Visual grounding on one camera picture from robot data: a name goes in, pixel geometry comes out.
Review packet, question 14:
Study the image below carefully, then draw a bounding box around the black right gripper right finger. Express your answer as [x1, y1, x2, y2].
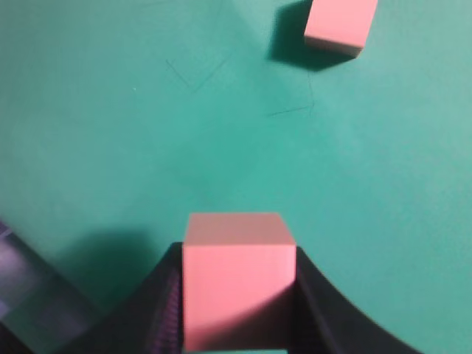
[287, 246, 419, 354]

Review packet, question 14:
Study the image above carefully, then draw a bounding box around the green cloth backdrop and cover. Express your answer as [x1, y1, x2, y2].
[1, 1, 471, 353]

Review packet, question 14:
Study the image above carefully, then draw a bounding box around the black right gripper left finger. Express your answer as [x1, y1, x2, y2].
[84, 242, 183, 353]

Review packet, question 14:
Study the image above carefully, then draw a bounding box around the pink cube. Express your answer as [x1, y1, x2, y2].
[304, 0, 378, 58]

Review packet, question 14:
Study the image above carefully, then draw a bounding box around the pink cube edge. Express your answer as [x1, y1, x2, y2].
[182, 212, 296, 353]

